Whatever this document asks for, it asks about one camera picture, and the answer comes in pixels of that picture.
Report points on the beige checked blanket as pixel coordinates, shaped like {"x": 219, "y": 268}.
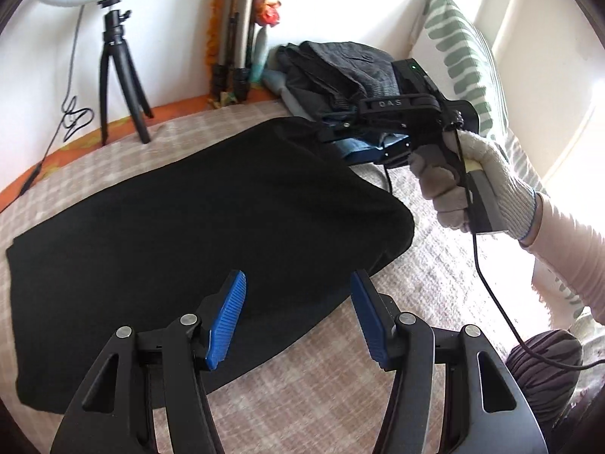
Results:
{"x": 331, "y": 388}

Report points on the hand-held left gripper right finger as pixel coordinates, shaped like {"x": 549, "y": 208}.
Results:
{"x": 372, "y": 324}

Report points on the person's striped trouser leg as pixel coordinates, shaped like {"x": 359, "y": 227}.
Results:
{"x": 543, "y": 369}

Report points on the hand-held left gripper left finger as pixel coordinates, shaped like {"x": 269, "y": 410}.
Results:
{"x": 226, "y": 321}

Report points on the black tripod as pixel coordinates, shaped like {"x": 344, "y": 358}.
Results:
{"x": 120, "y": 66}

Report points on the black pants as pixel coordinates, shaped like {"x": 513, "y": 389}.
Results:
{"x": 189, "y": 227}

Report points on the dark grey folded pants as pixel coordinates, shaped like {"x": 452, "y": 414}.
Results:
{"x": 345, "y": 68}

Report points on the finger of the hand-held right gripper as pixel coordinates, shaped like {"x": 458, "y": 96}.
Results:
{"x": 338, "y": 132}
{"x": 393, "y": 157}

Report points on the person's right forearm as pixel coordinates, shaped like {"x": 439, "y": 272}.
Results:
{"x": 572, "y": 246}

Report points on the blue folded jeans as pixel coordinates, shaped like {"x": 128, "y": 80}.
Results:
{"x": 394, "y": 138}

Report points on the orange flower garland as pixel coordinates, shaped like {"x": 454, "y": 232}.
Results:
{"x": 212, "y": 33}

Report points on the grey-blue folded cloth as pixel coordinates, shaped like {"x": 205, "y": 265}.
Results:
{"x": 279, "y": 87}

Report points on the green patterned white pillow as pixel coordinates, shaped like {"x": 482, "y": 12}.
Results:
{"x": 453, "y": 38}

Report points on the person's right hand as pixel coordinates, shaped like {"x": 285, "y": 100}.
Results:
{"x": 501, "y": 175}

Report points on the folded grey tripod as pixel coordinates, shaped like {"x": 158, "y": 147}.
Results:
{"x": 226, "y": 33}
{"x": 242, "y": 42}

